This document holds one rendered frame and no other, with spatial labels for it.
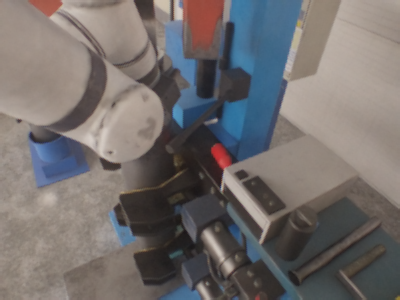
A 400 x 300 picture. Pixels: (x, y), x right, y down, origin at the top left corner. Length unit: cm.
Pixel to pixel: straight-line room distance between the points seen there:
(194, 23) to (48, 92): 61
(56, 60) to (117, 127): 8
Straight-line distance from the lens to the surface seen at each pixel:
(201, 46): 83
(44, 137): 248
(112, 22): 43
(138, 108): 28
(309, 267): 90
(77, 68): 25
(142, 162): 102
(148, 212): 105
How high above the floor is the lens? 186
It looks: 43 degrees down
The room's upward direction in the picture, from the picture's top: 4 degrees clockwise
